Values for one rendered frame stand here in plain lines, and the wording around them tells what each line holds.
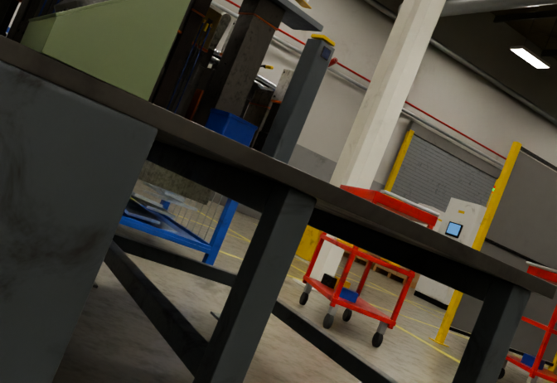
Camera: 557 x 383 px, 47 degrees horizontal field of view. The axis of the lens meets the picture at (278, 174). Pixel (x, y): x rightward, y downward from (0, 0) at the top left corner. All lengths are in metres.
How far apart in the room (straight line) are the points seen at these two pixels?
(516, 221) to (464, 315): 1.03
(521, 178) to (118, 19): 5.57
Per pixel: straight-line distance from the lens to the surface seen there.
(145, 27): 1.23
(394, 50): 9.58
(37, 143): 1.19
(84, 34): 1.20
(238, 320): 1.43
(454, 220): 12.45
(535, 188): 6.65
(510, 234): 6.53
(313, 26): 1.97
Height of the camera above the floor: 0.61
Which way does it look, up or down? 3 degrees up
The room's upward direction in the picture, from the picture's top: 22 degrees clockwise
